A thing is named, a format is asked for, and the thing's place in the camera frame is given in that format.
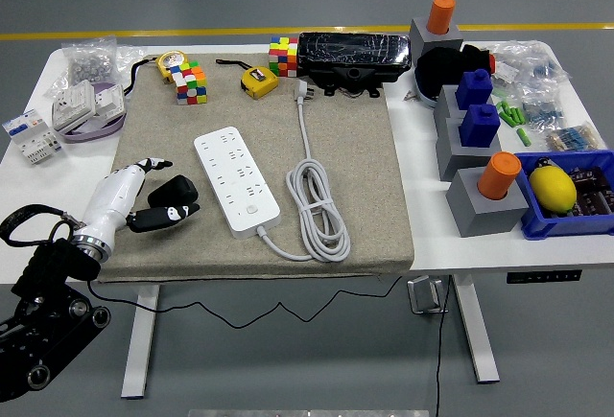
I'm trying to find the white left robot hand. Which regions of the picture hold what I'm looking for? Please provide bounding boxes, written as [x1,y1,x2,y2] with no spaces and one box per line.
[78,157,201,245]

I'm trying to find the black power adapter plug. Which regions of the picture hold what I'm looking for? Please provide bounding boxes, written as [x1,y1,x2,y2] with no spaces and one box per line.
[147,174,200,208]

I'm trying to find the white power strip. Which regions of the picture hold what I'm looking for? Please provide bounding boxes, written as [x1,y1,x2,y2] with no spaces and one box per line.
[193,126,283,240]

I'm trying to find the twisted colourful puzzle cube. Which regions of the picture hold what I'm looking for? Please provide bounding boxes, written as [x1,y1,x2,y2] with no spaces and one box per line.
[166,59,208,106]

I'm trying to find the white table leg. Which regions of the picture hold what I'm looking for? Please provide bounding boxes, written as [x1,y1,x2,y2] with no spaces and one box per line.
[119,285,159,399]
[453,275,501,384]

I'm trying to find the empty clear plastic bag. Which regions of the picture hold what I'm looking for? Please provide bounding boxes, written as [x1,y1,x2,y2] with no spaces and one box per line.
[113,44,148,76]

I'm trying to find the yellow tape measure white face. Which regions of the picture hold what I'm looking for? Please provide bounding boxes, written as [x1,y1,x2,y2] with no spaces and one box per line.
[123,50,189,97]

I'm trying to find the yellow tape measure black face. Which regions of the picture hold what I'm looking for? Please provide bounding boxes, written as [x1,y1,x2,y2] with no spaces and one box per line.
[215,58,280,101]

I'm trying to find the square colourful puzzle cube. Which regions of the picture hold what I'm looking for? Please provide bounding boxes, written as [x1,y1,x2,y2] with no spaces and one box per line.
[268,35,299,78]

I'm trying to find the grey-brown fabric mat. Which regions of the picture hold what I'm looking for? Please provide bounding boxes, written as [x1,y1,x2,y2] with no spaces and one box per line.
[98,52,416,284]

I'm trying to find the black wrapped box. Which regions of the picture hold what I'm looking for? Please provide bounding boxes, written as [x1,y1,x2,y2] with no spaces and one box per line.
[295,32,413,85]

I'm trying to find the silver metal hook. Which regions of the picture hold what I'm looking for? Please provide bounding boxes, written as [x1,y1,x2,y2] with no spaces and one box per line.
[407,275,447,315]

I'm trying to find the white round base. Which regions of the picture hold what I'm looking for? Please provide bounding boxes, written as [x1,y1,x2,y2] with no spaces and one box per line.
[414,76,440,110]

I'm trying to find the grey block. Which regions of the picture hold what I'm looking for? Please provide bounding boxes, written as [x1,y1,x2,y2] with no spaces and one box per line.
[445,167,530,239]
[408,17,464,57]
[434,83,469,124]
[435,117,503,182]

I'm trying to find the black fabric cap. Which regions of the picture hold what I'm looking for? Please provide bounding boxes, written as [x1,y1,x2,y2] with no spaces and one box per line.
[414,44,493,102]

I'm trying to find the blue block with knob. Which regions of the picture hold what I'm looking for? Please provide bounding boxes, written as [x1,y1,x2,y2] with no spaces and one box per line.
[458,104,502,150]
[454,69,494,111]

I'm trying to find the orange cylinder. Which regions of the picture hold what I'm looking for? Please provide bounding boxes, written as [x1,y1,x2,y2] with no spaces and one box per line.
[427,0,457,35]
[477,151,523,200]

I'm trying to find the clear bag white pieces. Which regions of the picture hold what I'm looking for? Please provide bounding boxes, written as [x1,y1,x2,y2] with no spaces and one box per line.
[491,52,523,86]

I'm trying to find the clear bag blue components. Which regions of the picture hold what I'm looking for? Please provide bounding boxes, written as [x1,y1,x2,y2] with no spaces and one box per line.
[498,40,573,90]
[520,89,568,131]

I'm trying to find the black table control panel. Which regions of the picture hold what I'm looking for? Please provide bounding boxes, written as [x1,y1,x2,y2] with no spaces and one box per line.
[507,270,583,285]

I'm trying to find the yellow lemon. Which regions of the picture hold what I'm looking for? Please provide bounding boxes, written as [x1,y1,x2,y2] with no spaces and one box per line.
[528,166,578,213]

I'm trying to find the blue plastic bin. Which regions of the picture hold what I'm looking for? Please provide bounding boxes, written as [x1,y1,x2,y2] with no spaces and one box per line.
[515,149,614,241]

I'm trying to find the clear bag tan resistors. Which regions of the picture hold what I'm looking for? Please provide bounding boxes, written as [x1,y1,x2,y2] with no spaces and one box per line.
[545,122,607,154]

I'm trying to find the dark brown components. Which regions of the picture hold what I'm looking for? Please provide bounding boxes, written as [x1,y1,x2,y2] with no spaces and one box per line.
[568,166,614,220]

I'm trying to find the white wall socket panel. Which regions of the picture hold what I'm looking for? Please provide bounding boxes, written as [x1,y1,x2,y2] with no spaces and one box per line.
[93,83,127,119]
[51,80,96,131]

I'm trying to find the thin black adapter cord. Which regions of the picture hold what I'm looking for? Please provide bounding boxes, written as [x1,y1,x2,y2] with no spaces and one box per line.
[87,272,403,330]

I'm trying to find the white power strip cable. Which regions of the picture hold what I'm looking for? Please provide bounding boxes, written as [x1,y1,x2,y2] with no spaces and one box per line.
[257,78,351,263]

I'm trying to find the black plastic bracket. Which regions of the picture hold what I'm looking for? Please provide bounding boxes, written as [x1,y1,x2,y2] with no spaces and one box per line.
[306,64,385,101]

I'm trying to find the black hanging cable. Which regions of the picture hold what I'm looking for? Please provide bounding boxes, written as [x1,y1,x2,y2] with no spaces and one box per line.
[434,275,455,417]

